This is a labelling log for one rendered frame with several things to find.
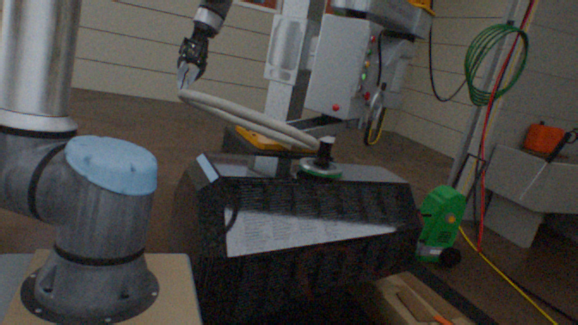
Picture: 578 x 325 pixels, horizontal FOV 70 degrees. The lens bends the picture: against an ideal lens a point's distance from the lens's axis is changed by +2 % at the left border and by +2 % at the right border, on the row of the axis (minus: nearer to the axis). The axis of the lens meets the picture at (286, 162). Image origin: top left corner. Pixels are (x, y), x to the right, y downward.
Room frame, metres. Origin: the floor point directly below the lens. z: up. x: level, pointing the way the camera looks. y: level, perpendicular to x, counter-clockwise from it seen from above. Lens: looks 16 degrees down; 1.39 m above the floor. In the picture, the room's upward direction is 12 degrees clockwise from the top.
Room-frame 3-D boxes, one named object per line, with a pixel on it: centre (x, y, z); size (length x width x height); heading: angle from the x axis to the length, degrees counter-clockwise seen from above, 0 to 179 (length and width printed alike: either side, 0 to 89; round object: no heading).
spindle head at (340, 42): (1.99, -0.20, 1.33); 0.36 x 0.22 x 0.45; 152
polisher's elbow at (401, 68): (2.50, -0.48, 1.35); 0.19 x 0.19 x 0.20
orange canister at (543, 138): (4.25, -2.54, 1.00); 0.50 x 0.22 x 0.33; 112
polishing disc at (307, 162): (1.92, -0.17, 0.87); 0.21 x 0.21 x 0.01
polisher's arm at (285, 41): (2.71, -0.08, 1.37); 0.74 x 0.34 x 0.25; 62
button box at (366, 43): (1.80, -0.23, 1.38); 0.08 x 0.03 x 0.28; 152
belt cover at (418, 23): (2.22, -0.33, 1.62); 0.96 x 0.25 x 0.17; 152
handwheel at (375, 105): (1.97, -0.33, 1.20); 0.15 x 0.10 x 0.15; 152
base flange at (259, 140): (2.81, 0.09, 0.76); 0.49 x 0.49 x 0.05; 29
